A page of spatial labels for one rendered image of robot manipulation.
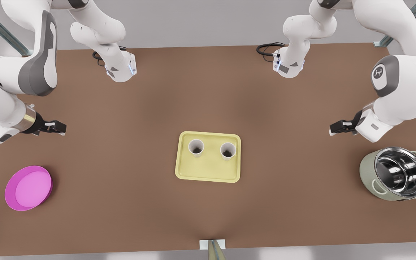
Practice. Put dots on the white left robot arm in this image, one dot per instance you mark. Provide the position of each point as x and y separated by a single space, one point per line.
403 97

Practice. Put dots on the pink round bowl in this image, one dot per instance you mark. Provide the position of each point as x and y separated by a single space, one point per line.
29 187

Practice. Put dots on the white IKEA cup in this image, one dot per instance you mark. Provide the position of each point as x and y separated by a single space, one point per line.
196 147
228 151

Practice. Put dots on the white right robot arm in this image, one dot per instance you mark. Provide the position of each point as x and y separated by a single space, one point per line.
38 65

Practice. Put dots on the silver frame post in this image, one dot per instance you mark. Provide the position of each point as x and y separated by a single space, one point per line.
2 30
403 23
213 249

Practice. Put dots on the yellow rectangular tray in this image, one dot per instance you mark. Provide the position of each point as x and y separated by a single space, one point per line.
208 169

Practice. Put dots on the green pot with steel interior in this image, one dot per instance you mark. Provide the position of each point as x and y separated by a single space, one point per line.
399 173

